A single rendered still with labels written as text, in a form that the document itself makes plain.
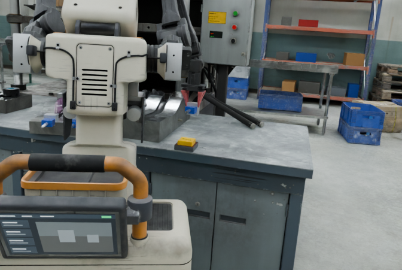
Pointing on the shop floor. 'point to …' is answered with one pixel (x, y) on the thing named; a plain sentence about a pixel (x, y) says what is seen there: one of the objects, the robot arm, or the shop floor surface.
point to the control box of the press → (225, 38)
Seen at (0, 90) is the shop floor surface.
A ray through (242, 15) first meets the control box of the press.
